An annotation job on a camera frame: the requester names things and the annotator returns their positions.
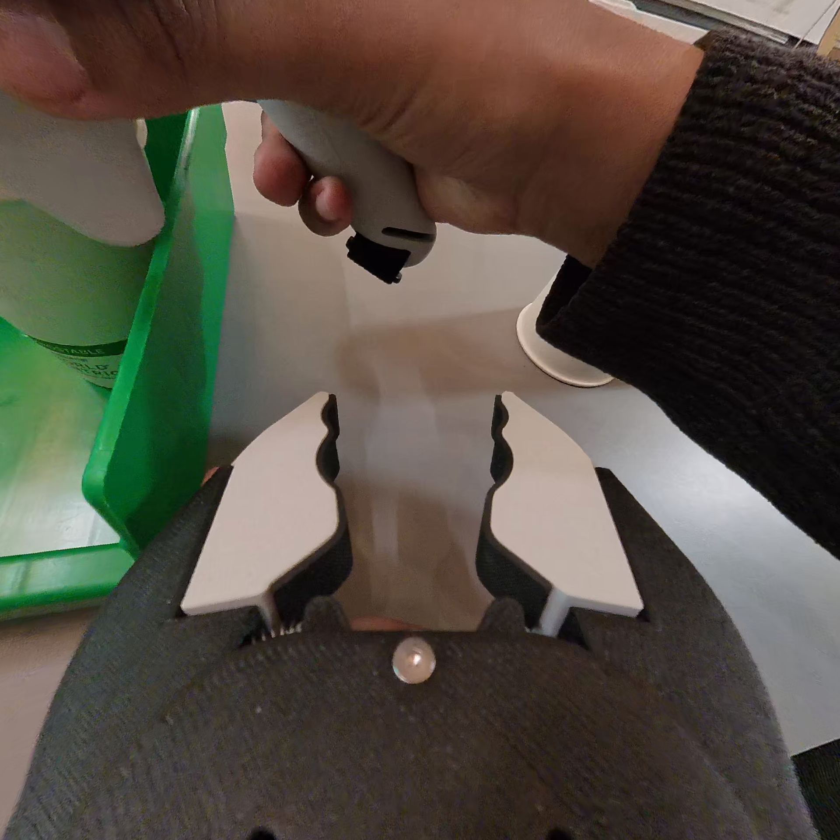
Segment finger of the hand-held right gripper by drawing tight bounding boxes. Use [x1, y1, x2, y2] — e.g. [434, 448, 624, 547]
[0, 92, 166, 248]

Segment dented white paper cup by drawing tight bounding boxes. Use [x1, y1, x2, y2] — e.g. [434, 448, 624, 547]
[516, 272, 616, 388]

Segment green plastic bin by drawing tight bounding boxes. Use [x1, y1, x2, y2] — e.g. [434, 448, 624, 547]
[0, 105, 236, 621]

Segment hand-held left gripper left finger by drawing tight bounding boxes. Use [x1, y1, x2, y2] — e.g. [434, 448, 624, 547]
[179, 392, 354, 630]

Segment grey desk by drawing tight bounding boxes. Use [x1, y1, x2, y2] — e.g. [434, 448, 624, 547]
[0, 98, 840, 821]

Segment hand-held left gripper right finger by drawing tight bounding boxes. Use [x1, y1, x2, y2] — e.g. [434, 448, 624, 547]
[475, 392, 644, 637]

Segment person's black clothing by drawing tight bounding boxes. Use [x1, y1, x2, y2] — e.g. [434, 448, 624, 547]
[791, 735, 840, 840]

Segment person's right hand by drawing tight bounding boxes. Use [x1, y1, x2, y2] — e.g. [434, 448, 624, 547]
[0, 0, 706, 266]

